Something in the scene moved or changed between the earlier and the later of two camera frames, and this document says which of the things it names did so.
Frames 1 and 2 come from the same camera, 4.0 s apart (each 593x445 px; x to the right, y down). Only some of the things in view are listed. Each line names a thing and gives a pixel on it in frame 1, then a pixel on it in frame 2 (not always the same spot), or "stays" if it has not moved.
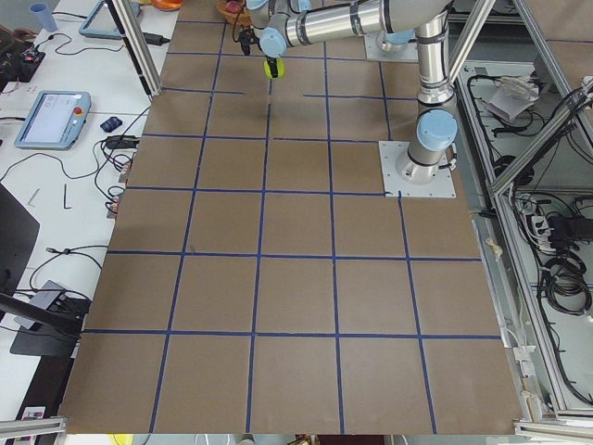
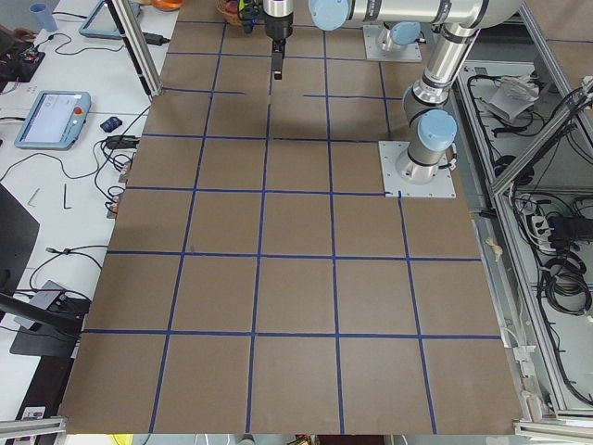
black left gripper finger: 272,63 to 278,57
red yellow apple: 233,6 stays
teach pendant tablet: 55,120 stays
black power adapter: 155,39 stays
